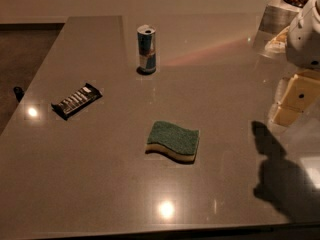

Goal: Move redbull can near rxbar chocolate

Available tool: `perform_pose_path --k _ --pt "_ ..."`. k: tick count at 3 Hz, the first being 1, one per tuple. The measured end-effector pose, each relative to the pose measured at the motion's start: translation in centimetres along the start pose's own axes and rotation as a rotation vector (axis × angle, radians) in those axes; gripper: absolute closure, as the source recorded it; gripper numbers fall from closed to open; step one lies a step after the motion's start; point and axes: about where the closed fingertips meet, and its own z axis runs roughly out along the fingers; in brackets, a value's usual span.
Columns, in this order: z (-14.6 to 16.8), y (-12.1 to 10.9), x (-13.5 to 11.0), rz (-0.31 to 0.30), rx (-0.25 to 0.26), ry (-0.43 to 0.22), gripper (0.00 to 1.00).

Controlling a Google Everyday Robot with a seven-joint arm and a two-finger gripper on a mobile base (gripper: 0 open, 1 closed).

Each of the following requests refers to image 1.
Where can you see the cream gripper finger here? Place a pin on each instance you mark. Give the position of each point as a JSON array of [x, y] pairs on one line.
[[294, 95]]

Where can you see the redbull can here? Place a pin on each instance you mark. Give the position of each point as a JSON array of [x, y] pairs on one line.
[[146, 35]]

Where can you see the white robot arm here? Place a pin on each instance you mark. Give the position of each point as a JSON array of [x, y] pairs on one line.
[[301, 43]]

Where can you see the black rxbar chocolate bar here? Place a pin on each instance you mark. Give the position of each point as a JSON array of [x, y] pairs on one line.
[[76, 101]]

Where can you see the metal container box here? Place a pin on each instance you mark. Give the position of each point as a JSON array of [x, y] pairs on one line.
[[273, 29]]

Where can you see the green yellow sponge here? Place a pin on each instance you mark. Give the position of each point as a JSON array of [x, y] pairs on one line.
[[176, 143]]

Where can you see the small black knob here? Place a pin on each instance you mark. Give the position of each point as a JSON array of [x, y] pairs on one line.
[[19, 93]]

